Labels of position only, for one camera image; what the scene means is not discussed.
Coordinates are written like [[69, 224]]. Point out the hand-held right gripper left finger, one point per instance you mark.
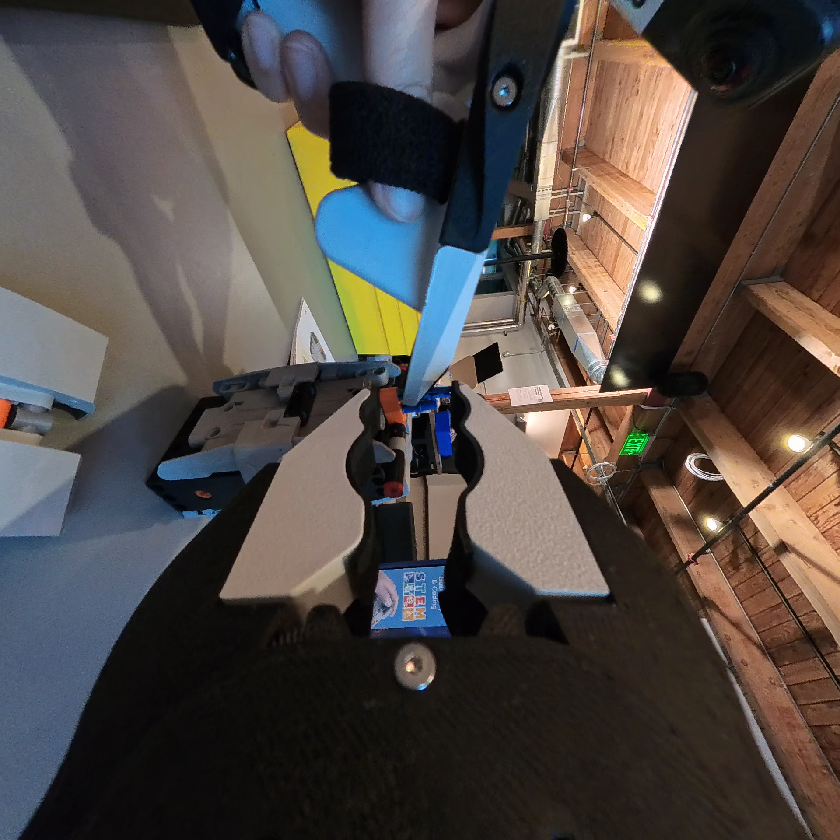
[[295, 525]]

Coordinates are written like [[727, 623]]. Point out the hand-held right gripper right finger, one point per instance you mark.
[[531, 525]]

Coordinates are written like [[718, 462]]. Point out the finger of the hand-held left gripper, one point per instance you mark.
[[446, 308]]

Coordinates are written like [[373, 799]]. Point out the blue connector pin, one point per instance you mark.
[[426, 403]]

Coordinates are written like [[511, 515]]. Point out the grey toy robot model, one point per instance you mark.
[[249, 426]]

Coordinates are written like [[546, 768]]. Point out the grey curved toy panel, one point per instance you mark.
[[39, 341]]

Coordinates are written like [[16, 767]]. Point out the grey desk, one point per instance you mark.
[[98, 197]]

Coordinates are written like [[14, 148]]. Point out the person's left hand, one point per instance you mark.
[[400, 39]]

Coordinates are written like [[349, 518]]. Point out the yellow plastic bin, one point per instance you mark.
[[367, 295]]

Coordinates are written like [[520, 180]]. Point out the dark grey case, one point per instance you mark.
[[396, 531]]

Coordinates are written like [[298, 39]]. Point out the black round ceiling fixture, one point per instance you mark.
[[559, 253]]

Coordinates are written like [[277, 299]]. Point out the small white notice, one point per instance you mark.
[[530, 395]]

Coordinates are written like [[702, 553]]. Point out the green exit sign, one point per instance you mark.
[[635, 444]]

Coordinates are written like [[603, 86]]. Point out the blue robot kit box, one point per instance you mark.
[[407, 600]]

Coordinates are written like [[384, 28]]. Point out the white instruction booklet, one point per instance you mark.
[[315, 341]]

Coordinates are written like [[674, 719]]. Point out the ceiling spot light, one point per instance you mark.
[[712, 523], [797, 443]]

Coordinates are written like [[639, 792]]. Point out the black panel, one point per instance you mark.
[[689, 229]]

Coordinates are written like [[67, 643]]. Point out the silver air duct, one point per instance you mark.
[[577, 321]]

